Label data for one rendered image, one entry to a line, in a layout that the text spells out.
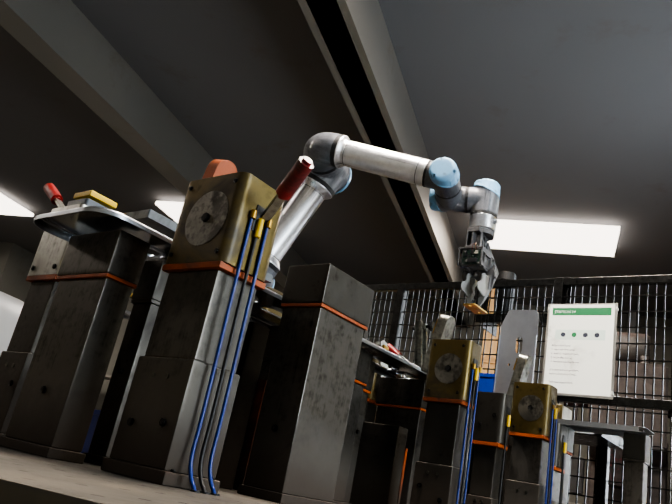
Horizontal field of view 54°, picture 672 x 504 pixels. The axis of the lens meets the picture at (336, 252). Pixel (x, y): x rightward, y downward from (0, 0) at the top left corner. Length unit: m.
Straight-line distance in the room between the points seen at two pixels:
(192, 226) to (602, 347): 1.67
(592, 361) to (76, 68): 3.65
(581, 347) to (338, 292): 1.43
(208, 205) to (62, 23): 3.92
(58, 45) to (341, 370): 3.88
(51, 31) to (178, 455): 4.03
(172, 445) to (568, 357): 1.73
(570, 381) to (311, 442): 1.44
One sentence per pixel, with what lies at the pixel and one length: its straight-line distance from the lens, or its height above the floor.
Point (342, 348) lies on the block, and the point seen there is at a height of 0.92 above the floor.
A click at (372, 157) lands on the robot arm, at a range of 1.84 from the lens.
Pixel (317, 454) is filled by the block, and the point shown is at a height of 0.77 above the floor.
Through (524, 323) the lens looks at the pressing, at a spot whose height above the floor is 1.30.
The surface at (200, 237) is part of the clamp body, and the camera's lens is 0.80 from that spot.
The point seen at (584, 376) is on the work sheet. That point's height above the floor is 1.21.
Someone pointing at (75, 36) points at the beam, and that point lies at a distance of 4.76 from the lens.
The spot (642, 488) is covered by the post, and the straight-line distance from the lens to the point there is 1.74.
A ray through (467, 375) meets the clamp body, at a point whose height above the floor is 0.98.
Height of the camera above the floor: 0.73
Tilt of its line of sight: 20 degrees up
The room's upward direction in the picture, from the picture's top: 12 degrees clockwise
